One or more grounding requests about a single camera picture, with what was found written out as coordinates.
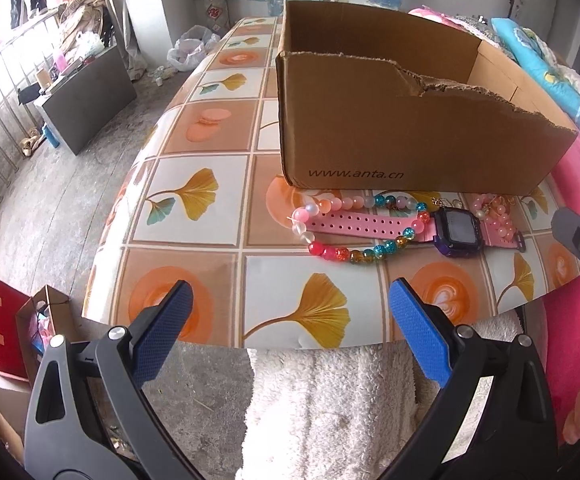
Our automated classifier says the pink blanket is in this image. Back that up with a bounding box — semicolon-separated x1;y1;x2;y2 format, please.
408;5;580;441

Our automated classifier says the patterned tablecloth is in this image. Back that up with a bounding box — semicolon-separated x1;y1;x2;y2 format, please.
81;18;580;349

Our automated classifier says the white plastic bag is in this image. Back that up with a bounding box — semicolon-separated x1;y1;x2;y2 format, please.
166;25;220;72

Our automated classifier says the red gift bag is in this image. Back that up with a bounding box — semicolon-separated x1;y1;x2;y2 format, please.
0;280;29;382

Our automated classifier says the pink bead bracelet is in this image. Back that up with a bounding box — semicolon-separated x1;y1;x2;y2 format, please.
471;192;520;240

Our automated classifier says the brown cardboard box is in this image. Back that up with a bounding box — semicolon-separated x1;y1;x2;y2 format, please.
276;1;578;195

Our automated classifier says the brown paper bag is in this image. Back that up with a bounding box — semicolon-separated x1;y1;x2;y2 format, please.
15;285;79;386

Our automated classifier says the pink purple smart watch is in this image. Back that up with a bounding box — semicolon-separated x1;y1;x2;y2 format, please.
304;207;526;258

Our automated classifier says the dark grey cabinet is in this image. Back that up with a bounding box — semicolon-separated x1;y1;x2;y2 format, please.
34;46;137;155

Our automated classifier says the light blue pillow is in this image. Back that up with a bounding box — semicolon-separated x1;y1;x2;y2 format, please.
491;18;580;130

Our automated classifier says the multicolour bead bracelet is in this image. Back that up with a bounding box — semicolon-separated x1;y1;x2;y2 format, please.
286;192;432;266

